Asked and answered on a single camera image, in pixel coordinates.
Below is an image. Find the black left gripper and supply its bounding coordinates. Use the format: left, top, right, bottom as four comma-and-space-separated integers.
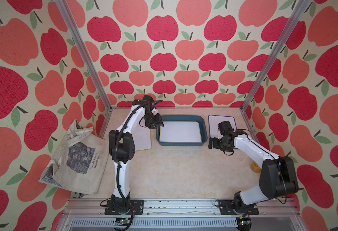
143, 112, 165, 128

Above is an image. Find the yellow-framed whiteboard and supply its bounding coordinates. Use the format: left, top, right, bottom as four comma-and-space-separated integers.
132, 124, 151, 151
159, 121, 202, 143

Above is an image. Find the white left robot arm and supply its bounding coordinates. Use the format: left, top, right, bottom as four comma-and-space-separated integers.
108, 95, 164, 216

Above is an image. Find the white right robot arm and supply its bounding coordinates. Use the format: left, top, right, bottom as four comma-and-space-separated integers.
209, 121, 299, 215

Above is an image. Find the dark teal storage box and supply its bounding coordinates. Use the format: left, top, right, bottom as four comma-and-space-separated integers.
156, 115, 207, 146

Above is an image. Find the orange drink can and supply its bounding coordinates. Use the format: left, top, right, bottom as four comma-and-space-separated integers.
250, 162, 261, 174

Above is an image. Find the beige printed tote bag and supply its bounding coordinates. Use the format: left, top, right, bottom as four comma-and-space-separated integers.
39, 120, 109, 194

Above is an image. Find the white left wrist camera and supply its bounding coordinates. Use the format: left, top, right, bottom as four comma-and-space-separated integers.
150, 107, 158, 116

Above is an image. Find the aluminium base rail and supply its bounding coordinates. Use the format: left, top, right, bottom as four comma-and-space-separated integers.
53, 198, 307, 231

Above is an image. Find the left aluminium frame post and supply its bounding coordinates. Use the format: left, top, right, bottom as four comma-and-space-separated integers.
54, 0, 112, 112

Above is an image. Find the aluminium frame post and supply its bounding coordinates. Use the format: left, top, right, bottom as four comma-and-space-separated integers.
240, 0, 312, 114
54, 0, 112, 112

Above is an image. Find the right aluminium frame post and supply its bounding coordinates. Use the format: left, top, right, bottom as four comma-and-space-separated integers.
240, 0, 312, 114

